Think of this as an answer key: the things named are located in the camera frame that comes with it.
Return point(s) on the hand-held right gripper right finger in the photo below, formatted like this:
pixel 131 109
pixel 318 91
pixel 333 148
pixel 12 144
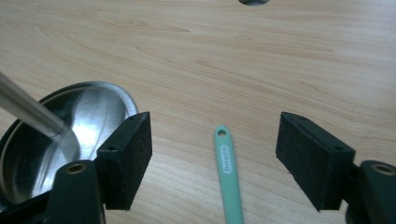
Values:
pixel 314 165

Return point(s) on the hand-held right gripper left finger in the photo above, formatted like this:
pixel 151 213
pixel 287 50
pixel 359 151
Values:
pixel 127 165

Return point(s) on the green silicone spatula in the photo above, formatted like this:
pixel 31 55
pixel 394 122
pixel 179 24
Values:
pixel 229 180

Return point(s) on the stainless steel pan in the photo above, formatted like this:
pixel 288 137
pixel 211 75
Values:
pixel 62 137

